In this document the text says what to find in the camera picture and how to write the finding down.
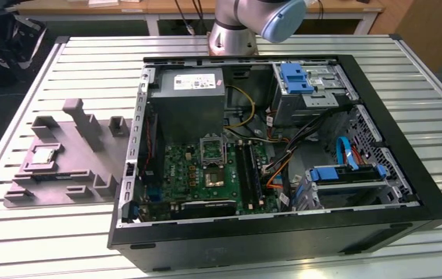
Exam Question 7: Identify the silver CPU green edge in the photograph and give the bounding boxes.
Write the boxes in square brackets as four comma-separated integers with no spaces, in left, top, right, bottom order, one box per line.
[30,148,57,163]

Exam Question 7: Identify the CPU socket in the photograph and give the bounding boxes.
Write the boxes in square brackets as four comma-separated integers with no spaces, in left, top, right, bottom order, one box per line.
[203,167,228,188]

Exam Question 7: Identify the white box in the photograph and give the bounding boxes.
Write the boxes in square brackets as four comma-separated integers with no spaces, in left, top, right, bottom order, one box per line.
[88,0,120,8]

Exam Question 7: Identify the grey plastic parts rack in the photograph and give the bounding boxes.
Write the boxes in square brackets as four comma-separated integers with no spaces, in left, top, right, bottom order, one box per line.
[2,98,133,209]

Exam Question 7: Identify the RAM stick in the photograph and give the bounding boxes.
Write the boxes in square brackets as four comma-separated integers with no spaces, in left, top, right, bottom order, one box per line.
[30,173,73,181]

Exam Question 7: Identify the grey power supply unit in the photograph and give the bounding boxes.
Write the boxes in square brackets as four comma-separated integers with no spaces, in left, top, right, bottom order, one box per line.
[148,69,228,142]

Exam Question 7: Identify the green motherboard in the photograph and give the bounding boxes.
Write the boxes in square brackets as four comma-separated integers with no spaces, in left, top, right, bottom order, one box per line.
[139,127,284,221]

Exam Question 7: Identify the blue expansion slot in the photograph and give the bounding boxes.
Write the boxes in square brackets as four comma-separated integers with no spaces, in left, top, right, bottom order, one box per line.
[147,187,164,203]

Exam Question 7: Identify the blue port connector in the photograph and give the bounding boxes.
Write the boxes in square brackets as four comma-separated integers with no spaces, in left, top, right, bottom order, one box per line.
[127,203,141,223]

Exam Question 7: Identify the empty blue disk carrier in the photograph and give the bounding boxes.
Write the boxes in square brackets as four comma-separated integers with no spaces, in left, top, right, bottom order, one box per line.
[278,62,310,94]

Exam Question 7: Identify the black RAM slot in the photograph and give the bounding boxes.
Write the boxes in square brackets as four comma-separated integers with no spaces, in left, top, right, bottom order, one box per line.
[248,141,266,206]
[244,141,260,208]
[236,141,251,210]
[239,141,256,209]

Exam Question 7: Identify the black graphics card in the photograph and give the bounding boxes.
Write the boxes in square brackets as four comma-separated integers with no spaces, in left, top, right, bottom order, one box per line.
[169,199,237,220]

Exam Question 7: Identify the metal drive cage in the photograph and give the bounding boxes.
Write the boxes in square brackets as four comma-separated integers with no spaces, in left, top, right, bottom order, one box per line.
[272,60,362,128]

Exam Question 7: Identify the wooden desk white legs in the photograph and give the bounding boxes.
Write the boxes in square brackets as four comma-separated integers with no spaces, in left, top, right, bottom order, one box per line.
[17,0,384,37]

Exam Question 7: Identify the hard disk in blue carrier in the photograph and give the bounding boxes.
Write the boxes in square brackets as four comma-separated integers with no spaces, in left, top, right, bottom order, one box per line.
[308,164,387,183]

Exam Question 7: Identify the black open PC case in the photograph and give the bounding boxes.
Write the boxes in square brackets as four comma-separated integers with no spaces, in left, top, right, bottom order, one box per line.
[107,53,442,274]

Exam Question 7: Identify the metal disk bay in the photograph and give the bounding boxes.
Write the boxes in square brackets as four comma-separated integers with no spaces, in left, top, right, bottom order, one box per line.
[294,162,418,210]

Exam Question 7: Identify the wooden cabinet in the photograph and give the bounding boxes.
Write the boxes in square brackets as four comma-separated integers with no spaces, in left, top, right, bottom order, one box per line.
[367,0,442,73]

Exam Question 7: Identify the black hanging cable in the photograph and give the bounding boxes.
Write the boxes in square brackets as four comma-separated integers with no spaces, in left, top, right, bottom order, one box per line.
[172,0,207,36]

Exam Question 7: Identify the thin red wire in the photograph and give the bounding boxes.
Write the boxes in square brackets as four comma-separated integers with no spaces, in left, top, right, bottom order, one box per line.
[144,115,156,175]

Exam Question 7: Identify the grey white wire bundle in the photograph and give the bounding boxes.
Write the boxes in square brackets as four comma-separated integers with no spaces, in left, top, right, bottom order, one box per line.
[223,126,288,144]

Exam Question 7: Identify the black cable bundle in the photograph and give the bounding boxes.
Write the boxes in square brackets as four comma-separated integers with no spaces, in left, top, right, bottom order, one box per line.
[263,103,358,175]

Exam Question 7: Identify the orange wire bundle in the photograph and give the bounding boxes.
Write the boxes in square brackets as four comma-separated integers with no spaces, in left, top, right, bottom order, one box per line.
[263,149,298,191]

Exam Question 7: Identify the blue data wire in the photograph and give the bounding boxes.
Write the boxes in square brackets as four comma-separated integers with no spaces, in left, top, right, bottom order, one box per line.
[335,136,362,171]

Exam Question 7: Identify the red data wire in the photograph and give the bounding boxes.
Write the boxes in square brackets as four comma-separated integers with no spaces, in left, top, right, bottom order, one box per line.
[354,145,372,165]

